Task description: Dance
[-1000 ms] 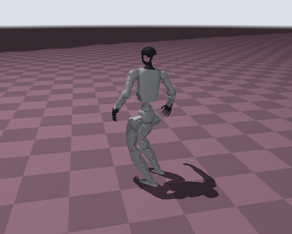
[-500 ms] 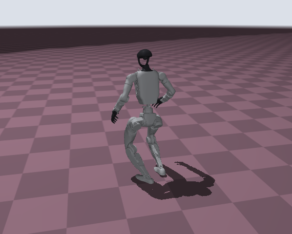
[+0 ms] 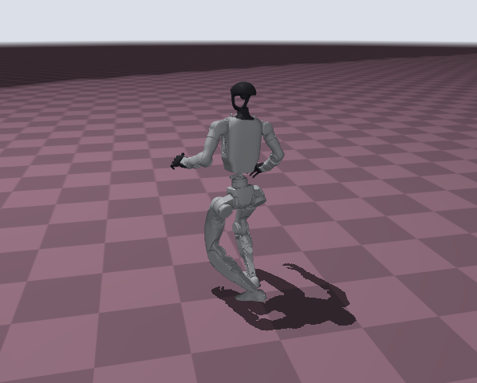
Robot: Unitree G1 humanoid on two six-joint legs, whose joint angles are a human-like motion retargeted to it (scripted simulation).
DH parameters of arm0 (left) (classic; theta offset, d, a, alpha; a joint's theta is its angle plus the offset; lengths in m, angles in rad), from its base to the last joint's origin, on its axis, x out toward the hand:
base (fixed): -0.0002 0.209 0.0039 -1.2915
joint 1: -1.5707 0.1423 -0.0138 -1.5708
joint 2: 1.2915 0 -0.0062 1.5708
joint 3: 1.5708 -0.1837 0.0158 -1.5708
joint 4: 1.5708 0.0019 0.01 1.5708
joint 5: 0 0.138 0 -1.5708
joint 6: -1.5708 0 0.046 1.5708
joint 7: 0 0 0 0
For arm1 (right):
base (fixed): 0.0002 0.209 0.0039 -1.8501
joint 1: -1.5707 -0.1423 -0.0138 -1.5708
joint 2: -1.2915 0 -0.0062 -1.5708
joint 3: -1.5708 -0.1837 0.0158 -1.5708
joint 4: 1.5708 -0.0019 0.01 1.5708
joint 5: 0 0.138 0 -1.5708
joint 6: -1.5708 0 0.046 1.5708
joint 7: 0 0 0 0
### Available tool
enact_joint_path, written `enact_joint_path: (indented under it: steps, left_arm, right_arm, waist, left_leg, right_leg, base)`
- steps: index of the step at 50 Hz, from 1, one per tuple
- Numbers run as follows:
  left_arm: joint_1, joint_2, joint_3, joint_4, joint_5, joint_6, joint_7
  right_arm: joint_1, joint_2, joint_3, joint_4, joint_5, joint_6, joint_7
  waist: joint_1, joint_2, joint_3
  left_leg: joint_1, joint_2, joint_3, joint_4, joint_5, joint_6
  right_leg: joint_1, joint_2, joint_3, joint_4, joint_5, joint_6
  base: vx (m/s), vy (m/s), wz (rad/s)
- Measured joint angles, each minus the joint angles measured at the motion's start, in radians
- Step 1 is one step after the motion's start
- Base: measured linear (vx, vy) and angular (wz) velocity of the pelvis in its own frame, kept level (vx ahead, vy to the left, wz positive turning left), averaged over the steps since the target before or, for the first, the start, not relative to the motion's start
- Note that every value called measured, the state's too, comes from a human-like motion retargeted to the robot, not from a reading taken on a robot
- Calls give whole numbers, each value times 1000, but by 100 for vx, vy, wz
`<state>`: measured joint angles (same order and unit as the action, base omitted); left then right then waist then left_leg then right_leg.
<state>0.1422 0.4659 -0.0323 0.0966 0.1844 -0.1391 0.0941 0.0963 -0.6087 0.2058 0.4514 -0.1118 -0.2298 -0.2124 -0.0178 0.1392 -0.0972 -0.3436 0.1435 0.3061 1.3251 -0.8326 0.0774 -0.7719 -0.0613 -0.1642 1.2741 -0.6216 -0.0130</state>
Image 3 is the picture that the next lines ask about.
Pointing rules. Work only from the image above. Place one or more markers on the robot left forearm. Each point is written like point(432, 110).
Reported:
point(192, 162)

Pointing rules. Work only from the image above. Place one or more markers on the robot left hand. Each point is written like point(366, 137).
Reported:
point(177, 160)

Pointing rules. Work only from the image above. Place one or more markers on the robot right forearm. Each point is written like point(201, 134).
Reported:
point(268, 165)

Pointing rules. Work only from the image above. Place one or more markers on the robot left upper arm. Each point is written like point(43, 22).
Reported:
point(216, 129)

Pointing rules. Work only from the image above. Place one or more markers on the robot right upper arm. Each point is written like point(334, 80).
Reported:
point(272, 142)

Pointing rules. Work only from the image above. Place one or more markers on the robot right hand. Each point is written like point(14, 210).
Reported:
point(257, 170)

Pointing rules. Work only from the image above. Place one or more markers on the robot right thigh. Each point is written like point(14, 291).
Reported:
point(242, 214)

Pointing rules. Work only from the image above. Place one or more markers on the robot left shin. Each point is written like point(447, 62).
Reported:
point(230, 269)

